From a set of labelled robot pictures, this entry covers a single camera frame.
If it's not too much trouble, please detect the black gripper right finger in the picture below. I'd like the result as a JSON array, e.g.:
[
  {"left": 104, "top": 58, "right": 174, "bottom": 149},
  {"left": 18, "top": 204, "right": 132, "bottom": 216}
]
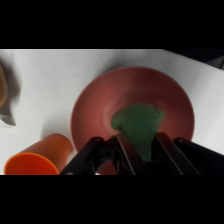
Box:
[{"left": 153, "top": 131, "right": 202, "bottom": 176}]

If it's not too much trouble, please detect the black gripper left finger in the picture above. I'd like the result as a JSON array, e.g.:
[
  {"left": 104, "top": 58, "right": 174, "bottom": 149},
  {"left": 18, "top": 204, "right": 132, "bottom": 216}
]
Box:
[{"left": 110, "top": 132, "right": 146, "bottom": 176}]

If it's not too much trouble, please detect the pink bowl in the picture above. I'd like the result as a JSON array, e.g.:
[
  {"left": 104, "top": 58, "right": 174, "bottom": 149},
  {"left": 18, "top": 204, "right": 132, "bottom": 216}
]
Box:
[{"left": 69, "top": 66, "right": 196, "bottom": 176}]

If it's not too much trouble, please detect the orange cup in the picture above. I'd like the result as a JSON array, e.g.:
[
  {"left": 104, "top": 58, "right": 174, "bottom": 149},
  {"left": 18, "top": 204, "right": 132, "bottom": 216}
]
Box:
[{"left": 3, "top": 133, "right": 74, "bottom": 176}]

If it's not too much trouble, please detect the black cloth covered stand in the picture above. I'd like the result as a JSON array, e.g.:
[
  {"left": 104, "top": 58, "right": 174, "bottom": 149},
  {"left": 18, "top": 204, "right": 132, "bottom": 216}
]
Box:
[{"left": 162, "top": 49, "right": 224, "bottom": 70}]

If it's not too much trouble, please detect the brown onion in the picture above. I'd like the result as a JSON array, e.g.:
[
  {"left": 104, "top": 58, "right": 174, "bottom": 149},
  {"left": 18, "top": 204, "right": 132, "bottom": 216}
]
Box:
[{"left": 0, "top": 62, "right": 10, "bottom": 108}]

